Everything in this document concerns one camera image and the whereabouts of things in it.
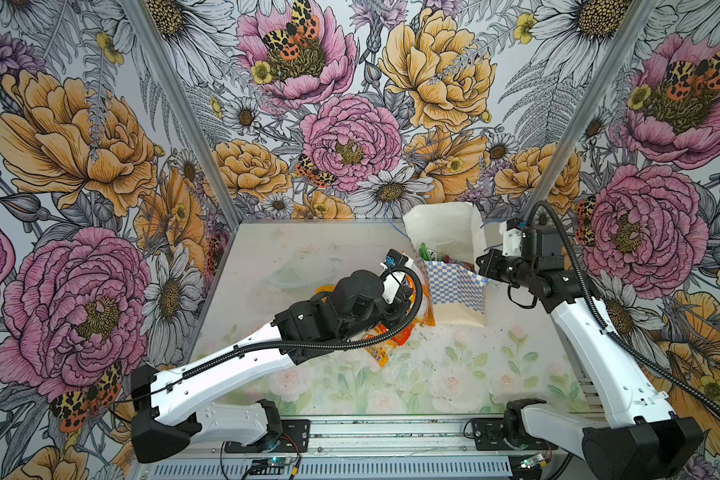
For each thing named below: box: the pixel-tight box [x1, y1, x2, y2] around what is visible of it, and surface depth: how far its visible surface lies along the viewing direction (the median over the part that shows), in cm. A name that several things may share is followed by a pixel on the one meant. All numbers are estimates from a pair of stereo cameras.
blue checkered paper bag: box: [403, 202, 488, 328], surface depth 89 cm
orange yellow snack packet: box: [362, 324, 397, 368], surface depth 89 cm
